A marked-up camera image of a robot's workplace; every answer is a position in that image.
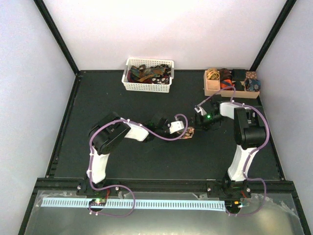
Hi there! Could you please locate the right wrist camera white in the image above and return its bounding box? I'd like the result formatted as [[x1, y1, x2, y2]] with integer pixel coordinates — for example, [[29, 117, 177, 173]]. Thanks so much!
[[194, 105, 207, 116]]

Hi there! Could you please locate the wooden compartment tray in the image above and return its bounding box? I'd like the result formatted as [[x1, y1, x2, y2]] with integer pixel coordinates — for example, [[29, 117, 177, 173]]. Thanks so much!
[[203, 70, 260, 98]]

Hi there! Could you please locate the black rolled tie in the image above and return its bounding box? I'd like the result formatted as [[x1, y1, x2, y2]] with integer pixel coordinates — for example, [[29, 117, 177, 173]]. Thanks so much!
[[231, 69, 247, 81], [233, 81, 246, 91]]

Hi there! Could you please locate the left black frame post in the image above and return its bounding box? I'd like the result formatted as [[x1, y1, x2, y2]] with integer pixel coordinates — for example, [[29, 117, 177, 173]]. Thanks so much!
[[33, 0, 79, 75]]

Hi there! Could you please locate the clear acrylic sheet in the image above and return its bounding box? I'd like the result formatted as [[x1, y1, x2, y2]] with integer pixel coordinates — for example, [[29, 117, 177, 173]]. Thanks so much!
[[24, 192, 305, 235]]

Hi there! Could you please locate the dark red rolled tie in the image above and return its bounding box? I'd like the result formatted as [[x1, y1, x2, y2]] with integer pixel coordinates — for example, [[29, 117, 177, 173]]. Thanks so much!
[[219, 68, 232, 81]]

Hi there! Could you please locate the white slotted cable duct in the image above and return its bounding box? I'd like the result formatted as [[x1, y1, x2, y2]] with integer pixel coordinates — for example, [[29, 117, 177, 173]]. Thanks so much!
[[41, 198, 225, 212]]

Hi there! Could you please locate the paisley patterned necktie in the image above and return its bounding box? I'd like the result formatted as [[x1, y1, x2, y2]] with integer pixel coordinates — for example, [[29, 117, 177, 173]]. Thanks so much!
[[177, 126, 195, 140]]

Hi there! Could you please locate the white plastic basket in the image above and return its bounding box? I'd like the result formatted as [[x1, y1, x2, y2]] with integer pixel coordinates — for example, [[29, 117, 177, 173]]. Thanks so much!
[[121, 57, 174, 93]]

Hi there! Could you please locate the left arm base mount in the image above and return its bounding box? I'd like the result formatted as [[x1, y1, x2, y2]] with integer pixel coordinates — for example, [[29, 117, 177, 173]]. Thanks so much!
[[76, 181, 122, 198]]

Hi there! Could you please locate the black rolled tie front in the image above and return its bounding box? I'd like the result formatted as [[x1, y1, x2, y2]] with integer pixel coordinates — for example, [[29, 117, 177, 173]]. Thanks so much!
[[233, 81, 246, 91]]

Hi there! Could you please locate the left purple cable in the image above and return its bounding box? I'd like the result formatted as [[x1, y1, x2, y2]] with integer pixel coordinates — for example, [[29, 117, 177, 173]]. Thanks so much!
[[88, 113, 189, 217]]

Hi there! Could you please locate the orange blue rolled tie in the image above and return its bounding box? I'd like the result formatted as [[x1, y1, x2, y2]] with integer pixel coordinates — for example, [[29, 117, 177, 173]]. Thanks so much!
[[220, 79, 233, 90]]

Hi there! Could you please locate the right black frame post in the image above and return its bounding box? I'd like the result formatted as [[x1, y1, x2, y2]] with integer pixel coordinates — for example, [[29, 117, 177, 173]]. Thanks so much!
[[249, 0, 297, 71]]

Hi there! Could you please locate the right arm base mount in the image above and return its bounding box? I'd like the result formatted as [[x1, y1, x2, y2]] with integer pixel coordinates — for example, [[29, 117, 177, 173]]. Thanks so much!
[[206, 181, 251, 199]]

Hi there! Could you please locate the black frame post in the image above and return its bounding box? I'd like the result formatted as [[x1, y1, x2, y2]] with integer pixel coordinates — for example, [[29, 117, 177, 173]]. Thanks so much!
[[33, 0, 79, 75], [249, 0, 297, 71]]

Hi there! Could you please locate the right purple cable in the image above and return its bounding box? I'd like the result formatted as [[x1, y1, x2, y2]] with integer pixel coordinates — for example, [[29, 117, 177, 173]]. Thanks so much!
[[198, 86, 270, 217]]

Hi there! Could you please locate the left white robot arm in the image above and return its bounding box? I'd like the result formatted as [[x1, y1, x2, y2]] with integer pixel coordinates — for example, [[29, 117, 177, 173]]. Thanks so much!
[[87, 112, 188, 195]]

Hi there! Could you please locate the pile of ties in basket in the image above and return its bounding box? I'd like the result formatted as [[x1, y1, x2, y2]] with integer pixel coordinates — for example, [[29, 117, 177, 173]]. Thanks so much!
[[127, 64, 171, 85]]

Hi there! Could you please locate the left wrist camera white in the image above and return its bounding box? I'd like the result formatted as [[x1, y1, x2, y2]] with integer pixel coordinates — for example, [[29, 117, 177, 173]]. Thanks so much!
[[168, 121, 185, 134]]

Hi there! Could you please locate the blue patterned rolled tie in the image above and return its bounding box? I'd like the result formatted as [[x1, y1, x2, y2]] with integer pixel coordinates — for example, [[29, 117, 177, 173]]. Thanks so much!
[[245, 79, 261, 92]]

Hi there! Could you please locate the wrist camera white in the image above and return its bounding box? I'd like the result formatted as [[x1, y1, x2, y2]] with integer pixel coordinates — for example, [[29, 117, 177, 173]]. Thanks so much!
[[168, 121, 185, 134], [194, 105, 207, 116]]

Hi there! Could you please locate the purple cable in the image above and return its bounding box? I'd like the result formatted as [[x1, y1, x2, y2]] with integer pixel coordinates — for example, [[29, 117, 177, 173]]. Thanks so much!
[[198, 86, 270, 217], [88, 113, 189, 217]]

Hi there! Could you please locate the brown patterned rolled tie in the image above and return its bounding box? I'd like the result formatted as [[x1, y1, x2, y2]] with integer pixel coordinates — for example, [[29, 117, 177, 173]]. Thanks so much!
[[246, 71, 257, 79]]

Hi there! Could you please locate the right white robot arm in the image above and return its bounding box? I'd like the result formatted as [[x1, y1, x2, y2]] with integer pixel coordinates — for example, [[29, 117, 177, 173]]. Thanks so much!
[[194, 100, 270, 197]]

